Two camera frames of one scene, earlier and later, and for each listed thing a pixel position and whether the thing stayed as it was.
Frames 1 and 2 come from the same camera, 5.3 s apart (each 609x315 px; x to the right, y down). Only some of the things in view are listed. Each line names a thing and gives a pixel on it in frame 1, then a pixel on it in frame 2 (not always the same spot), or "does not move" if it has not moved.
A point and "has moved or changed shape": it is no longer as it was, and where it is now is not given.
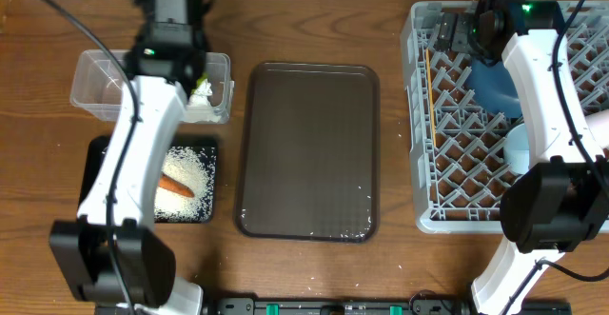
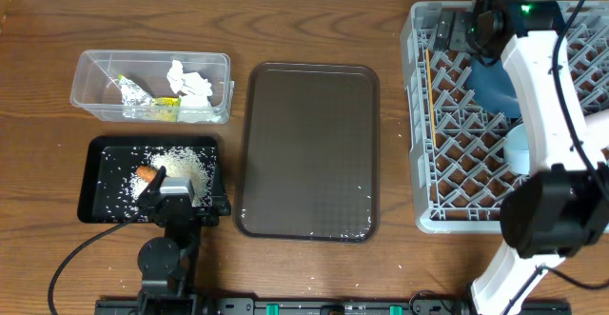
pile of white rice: x=193 y=167 does not move
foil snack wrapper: x=205 y=88 has moved or changed shape
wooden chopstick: x=431 y=95 does not move
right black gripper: x=460 y=37 does not move
